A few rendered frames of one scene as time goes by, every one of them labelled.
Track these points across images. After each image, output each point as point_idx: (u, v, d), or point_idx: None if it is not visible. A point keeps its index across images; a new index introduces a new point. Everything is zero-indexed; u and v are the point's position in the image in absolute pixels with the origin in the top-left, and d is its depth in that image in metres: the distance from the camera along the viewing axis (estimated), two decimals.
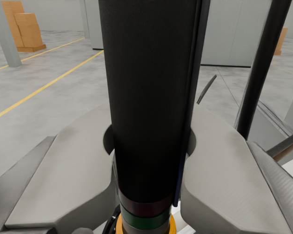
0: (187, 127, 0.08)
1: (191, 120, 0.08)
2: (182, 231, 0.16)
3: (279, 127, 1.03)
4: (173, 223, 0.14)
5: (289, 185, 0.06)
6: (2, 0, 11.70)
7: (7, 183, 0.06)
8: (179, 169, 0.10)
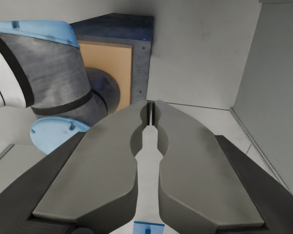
0: None
1: None
2: None
3: None
4: None
5: (256, 173, 0.06)
6: None
7: (38, 173, 0.06)
8: None
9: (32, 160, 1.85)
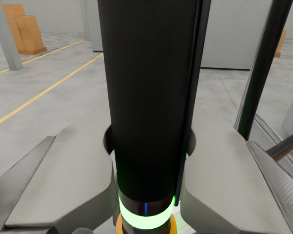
0: (188, 125, 0.08)
1: (192, 117, 0.08)
2: (183, 231, 0.16)
3: (273, 141, 1.08)
4: (173, 222, 0.13)
5: (289, 185, 0.06)
6: (2, 2, 11.75)
7: (7, 183, 0.06)
8: (179, 167, 0.10)
9: None
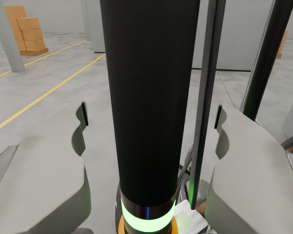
0: (203, 132, 0.08)
1: (208, 124, 0.08)
2: (183, 233, 0.16)
3: None
4: (175, 224, 0.14)
5: None
6: (4, 3, 11.80)
7: None
8: (196, 172, 0.10)
9: None
